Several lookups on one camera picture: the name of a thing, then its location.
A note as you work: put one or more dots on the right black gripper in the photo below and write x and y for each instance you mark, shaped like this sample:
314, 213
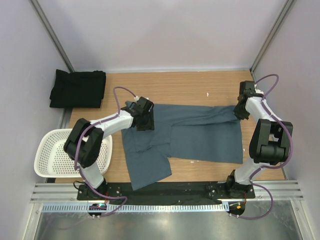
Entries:
239, 114

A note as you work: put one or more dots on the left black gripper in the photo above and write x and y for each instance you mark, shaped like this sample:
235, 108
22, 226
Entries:
150, 125

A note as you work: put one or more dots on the blue-grey t shirt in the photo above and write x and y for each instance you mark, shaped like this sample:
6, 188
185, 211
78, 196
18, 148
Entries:
202, 133

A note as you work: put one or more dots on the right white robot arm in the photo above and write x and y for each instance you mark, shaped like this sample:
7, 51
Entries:
270, 144

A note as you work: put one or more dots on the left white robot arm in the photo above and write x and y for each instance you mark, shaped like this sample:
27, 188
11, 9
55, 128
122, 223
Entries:
84, 141

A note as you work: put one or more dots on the folded black t shirt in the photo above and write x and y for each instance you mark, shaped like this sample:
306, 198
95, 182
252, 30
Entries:
78, 89

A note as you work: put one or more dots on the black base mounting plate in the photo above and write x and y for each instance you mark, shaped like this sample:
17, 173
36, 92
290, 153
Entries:
174, 191

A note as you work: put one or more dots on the white perforated plastic basket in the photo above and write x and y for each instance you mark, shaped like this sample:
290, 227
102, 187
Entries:
51, 161

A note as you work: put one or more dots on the right aluminium corner post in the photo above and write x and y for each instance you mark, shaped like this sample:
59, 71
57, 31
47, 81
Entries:
280, 19

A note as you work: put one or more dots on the aluminium corner post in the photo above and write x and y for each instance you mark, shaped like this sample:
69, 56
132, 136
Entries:
280, 19
51, 33

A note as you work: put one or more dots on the white slotted cable duct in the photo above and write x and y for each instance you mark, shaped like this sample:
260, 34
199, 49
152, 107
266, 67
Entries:
101, 208

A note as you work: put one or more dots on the left aluminium corner post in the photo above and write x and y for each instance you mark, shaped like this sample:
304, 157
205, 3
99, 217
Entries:
51, 33

